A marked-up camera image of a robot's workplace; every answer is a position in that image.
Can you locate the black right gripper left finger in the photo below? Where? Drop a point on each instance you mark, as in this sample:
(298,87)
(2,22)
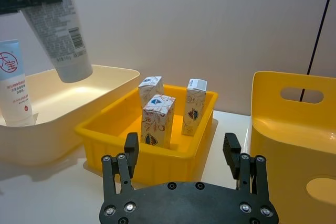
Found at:
(131,153)

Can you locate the cream plastic bin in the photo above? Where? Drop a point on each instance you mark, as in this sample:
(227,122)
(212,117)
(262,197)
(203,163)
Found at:
(65,119)

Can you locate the white tube with barcode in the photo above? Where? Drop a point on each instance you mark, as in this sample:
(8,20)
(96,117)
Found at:
(61,40)

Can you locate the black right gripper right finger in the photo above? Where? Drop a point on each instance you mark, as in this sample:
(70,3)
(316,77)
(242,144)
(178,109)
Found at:
(232,153)

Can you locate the white patterned carton box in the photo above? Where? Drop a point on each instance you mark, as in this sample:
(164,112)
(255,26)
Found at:
(193,108)
(156,121)
(151,89)

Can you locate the white tube with red print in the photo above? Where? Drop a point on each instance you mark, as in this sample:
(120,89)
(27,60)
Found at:
(14,87)

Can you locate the small yellow plastic bin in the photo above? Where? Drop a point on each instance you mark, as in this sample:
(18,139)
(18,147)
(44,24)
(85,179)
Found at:
(110,140)

